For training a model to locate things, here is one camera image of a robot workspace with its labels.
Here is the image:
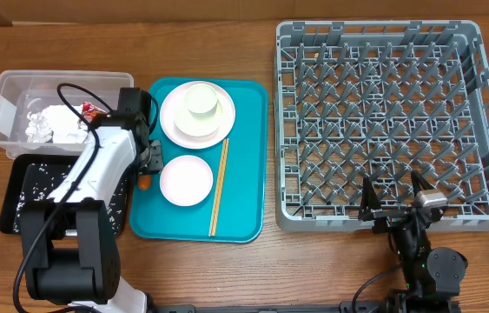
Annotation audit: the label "teal serving tray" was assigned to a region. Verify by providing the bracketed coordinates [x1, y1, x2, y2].
[129, 79, 268, 243]

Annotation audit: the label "white napkin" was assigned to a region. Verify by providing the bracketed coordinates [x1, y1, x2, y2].
[42, 104, 88, 143]

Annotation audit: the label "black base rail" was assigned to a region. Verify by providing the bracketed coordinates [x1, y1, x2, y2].
[147, 301, 393, 313]

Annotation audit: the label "aluminium foil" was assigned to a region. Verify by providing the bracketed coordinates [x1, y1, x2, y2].
[25, 112, 53, 143]

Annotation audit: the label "peanuts and rice scraps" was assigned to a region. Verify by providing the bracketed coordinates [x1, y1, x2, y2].
[12, 163, 128, 236]

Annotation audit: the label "small pink bowl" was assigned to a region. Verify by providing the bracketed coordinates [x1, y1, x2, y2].
[159, 155, 213, 207]

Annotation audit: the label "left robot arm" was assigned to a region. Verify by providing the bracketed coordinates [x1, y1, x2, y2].
[13, 111, 161, 312]

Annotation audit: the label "red snack wrapper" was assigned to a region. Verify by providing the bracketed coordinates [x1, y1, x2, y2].
[82, 102, 105, 123]

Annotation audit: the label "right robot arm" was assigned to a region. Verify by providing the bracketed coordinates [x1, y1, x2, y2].
[351, 170, 468, 312]

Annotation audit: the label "white bowl under cup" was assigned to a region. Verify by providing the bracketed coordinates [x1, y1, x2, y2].
[175, 108, 222, 137]

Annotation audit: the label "large white plate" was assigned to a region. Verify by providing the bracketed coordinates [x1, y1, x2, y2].
[160, 81, 236, 150]

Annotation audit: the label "white cup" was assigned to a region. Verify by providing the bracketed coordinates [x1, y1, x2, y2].
[184, 83, 218, 116]

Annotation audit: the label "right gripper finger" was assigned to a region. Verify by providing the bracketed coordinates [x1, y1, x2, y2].
[411, 170, 434, 194]
[359, 176, 382, 214]

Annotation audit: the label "wooden chopstick right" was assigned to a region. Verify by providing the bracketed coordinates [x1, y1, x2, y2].
[211, 138, 230, 237]

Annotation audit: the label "orange carrot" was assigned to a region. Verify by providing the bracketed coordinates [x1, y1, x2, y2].
[137, 175, 152, 190]

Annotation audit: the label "black plastic tray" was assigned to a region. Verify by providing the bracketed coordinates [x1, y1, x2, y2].
[0, 154, 132, 236]

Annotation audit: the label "grey plastic dish rack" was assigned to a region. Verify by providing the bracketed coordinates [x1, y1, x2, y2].
[274, 20, 489, 231]

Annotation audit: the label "clear plastic bin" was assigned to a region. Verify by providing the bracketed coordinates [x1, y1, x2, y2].
[0, 70, 135, 159]

